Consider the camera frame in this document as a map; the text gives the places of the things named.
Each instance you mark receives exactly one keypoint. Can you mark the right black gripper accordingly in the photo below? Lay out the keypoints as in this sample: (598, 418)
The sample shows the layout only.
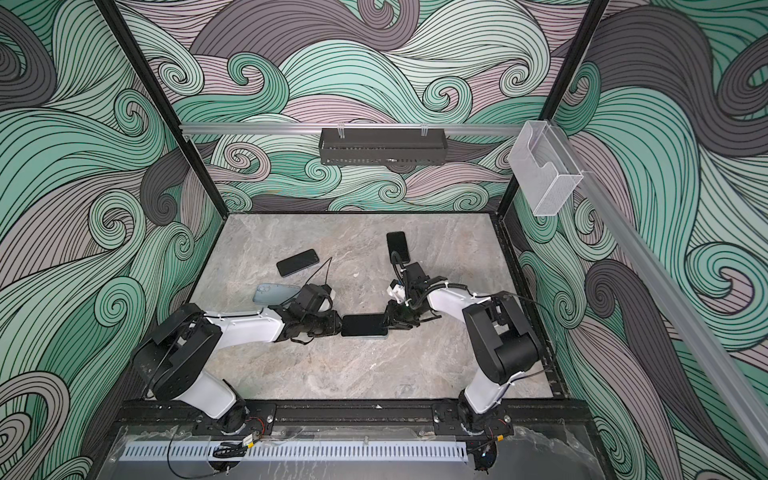
(394, 320)

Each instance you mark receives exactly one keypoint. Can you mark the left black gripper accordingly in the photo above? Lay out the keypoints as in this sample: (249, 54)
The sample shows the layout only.
(335, 325)

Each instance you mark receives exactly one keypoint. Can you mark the black phone case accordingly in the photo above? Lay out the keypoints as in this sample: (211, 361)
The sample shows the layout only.
(398, 247)

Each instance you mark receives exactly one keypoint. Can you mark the black smartphone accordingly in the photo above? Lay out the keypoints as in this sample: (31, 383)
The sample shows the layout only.
(297, 262)
(364, 325)

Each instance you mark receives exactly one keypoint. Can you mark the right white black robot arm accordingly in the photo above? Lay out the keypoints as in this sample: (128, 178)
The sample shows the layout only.
(504, 345)

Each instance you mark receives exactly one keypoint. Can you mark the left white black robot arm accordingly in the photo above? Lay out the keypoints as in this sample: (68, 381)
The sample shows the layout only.
(172, 361)

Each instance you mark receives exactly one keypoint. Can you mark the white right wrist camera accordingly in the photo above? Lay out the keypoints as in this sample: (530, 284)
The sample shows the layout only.
(397, 292)

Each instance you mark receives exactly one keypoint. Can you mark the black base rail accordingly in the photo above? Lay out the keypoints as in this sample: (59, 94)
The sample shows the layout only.
(443, 417)

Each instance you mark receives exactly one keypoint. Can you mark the white slotted cable duct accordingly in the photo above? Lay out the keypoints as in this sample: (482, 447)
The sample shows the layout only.
(426, 451)

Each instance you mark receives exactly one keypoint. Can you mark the black wall tray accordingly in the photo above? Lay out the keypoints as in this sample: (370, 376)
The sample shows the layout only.
(359, 147)

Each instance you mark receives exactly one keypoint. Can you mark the clear acrylic wall holder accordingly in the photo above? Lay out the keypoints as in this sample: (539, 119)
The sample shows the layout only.
(545, 166)

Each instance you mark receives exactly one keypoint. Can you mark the back aluminium rail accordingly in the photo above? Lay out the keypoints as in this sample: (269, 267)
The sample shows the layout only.
(269, 128)

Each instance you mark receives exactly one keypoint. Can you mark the aluminium rail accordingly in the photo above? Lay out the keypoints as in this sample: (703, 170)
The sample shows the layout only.
(269, 128)
(738, 394)

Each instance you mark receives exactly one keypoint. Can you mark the right aluminium rail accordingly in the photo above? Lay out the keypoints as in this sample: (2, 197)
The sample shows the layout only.
(738, 394)

